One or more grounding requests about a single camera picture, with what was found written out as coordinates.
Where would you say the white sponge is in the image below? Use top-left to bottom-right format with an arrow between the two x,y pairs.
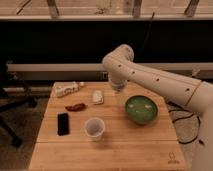
92,90 -> 104,105

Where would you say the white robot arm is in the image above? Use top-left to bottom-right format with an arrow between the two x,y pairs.
102,44 -> 213,171

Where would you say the green ceramic bowl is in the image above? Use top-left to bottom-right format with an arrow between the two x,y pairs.
125,95 -> 158,125

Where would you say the dark red chili pepper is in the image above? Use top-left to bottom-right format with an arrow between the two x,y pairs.
65,103 -> 87,112

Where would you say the clear plastic cup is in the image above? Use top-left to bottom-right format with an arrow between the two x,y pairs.
84,117 -> 105,141

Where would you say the wooden table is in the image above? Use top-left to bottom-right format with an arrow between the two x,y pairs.
29,82 -> 186,171

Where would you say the white crumpled plastic bottle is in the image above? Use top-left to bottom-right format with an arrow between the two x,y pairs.
54,81 -> 85,97

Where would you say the thin black leaning rod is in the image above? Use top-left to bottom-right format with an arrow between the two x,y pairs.
136,12 -> 155,60

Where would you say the black office chair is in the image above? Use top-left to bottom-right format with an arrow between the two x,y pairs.
0,61 -> 37,148

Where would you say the black floor cable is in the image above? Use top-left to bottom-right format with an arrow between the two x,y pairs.
166,101 -> 202,145

